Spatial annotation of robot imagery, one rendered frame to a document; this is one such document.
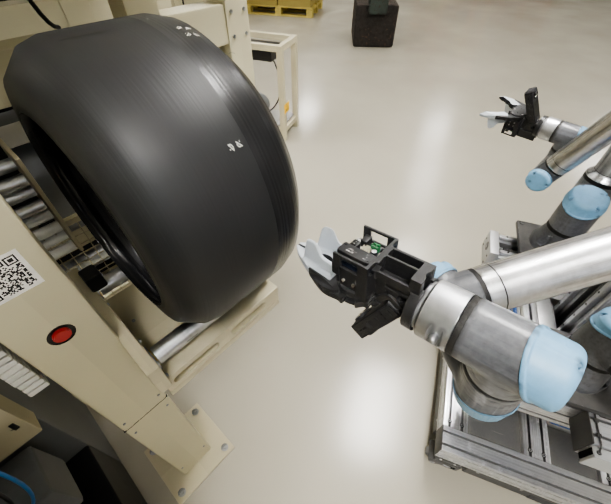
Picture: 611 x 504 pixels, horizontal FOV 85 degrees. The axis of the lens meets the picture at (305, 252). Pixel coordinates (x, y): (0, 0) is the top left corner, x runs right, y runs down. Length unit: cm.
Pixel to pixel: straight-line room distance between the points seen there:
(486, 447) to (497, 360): 119
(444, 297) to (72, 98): 51
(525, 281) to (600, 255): 11
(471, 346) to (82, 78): 55
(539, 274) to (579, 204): 82
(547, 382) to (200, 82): 55
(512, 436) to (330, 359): 80
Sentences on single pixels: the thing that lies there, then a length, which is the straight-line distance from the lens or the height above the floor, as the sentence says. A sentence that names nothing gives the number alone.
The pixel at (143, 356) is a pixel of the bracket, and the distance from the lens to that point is 80.
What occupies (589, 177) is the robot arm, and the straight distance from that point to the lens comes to 149.
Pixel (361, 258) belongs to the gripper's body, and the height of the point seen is 130.
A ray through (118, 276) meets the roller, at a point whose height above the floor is 91.
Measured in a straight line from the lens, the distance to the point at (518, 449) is 163.
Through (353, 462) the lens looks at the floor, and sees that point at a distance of 164.
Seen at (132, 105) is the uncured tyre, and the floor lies 142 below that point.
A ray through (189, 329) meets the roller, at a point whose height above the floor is 92.
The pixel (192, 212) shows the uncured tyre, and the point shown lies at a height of 130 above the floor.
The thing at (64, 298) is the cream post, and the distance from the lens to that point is 71.
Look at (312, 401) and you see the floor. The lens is 169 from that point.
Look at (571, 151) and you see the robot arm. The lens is 134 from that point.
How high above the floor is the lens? 160
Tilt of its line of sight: 47 degrees down
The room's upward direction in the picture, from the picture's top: straight up
